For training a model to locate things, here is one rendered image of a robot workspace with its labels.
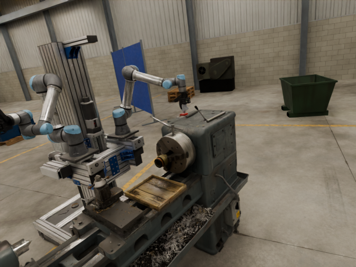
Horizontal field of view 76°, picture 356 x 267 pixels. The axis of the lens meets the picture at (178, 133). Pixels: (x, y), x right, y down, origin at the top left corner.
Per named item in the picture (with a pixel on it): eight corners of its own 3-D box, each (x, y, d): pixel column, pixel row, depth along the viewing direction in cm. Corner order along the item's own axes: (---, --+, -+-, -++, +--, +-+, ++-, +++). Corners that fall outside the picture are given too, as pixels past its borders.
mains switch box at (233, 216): (233, 225, 245) (229, 157, 218) (249, 231, 234) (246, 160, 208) (217, 247, 221) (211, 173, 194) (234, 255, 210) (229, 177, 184)
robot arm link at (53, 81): (70, 77, 172) (54, 137, 154) (58, 79, 175) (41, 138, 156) (59, 68, 162) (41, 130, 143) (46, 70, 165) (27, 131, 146)
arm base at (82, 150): (65, 156, 183) (61, 144, 180) (81, 148, 195) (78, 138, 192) (76, 158, 175) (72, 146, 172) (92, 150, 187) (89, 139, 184)
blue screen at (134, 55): (113, 107, 1022) (101, 52, 947) (131, 104, 1053) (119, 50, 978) (142, 126, 667) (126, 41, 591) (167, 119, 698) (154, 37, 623)
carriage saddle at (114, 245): (108, 202, 165) (106, 195, 163) (152, 225, 136) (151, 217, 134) (68, 228, 144) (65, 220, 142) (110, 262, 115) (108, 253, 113)
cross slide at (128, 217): (104, 197, 162) (103, 191, 160) (144, 217, 135) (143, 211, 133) (82, 210, 150) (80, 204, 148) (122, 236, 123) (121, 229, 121)
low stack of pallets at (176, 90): (178, 96, 1073) (177, 87, 1059) (195, 95, 1040) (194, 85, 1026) (167, 102, 965) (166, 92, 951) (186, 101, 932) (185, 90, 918)
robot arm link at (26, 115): (35, 119, 157) (31, 108, 154) (22, 125, 147) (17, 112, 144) (26, 121, 159) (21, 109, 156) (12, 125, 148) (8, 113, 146)
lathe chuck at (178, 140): (164, 162, 199) (161, 128, 187) (194, 173, 180) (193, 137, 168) (157, 166, 192) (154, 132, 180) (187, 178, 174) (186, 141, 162)
